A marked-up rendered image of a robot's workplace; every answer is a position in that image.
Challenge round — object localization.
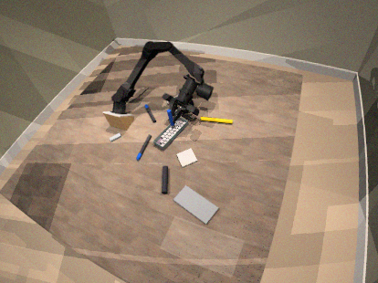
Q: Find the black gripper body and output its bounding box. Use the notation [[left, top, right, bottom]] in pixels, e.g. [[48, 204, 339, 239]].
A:
[[162, 88, 199, 116]]

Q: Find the blue stylus with grey tip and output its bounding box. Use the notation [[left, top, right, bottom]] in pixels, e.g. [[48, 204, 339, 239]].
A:
[[167, 110, 174, 126]]

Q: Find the white rectangular block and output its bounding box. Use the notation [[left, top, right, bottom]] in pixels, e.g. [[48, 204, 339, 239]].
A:
[[110, 133, 121, 142]]

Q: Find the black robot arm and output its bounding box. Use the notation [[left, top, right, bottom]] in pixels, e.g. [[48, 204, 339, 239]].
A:
[[110, 41, 214, 115]]

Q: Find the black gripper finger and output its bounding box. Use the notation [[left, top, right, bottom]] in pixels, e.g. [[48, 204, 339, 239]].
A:
[[173, 107, 189, 122], [168, 101, 178, 115]]

